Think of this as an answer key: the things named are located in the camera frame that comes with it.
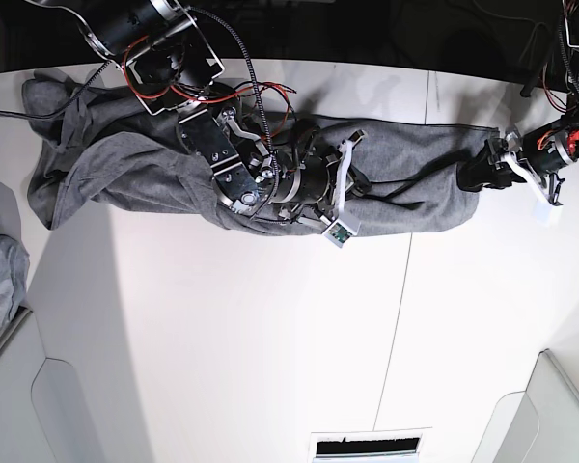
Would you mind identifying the white left bin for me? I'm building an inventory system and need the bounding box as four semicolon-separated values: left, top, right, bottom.
0;308;94;463

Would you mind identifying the white right bin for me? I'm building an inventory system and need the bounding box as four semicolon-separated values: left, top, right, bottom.
472;349;579;463

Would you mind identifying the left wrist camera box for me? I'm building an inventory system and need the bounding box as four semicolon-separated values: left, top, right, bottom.
533;202;564;227

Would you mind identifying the white bin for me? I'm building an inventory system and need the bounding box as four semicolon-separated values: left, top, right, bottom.
0;308;94;463
472;349;579;463

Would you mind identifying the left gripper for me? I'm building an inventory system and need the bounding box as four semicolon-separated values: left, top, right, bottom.
456;129;565;205

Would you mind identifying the grey clothes pile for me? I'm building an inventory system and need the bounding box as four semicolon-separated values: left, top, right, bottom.
0;182;30;338

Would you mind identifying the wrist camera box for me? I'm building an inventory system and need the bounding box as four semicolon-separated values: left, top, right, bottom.
533;202;564;227
322;214;361;249

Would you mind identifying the grey t-shirt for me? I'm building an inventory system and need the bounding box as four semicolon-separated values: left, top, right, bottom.
21;77;493;237

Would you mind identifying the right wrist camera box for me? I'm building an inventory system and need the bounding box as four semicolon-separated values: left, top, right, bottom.
322;214;361;249

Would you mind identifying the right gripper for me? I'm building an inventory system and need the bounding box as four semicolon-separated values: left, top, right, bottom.
277;128;373;231

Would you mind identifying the table cable grommet slot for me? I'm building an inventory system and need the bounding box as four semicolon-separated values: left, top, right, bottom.
308;427;432;462

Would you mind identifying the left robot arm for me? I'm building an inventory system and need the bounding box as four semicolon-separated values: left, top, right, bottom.
457;1;579;207

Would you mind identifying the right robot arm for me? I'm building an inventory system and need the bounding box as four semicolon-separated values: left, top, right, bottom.
21;1;369;243

